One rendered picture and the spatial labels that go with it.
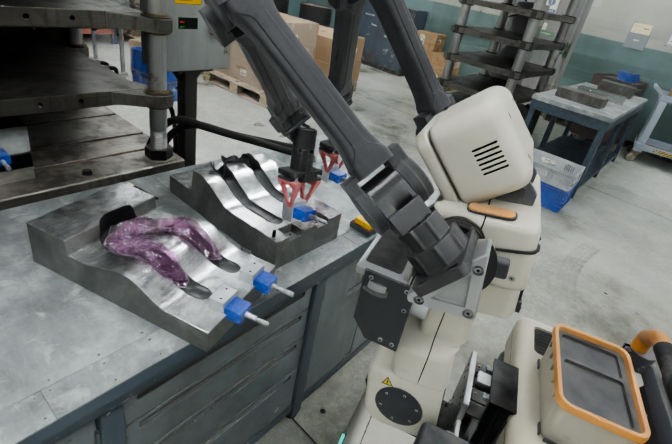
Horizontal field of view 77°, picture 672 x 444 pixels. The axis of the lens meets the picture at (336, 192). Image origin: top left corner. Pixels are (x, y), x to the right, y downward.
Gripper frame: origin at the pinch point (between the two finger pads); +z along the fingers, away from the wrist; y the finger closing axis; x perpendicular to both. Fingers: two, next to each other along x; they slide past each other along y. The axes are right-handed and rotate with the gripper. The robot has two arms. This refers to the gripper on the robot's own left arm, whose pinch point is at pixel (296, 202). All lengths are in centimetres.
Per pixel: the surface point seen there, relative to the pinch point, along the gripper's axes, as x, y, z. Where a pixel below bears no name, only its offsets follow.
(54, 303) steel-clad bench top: -20, 49, 22
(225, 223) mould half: -20.8, 6.0, 11.8
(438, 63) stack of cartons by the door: -277, -610, -72
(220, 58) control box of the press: -82, -33, -32
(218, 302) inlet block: 8.0, 28.6, 15.0
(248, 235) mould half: -10.6, 6.0, 11.7
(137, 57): -385, -149, -19
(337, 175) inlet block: -8.2, -26.2, -2.7
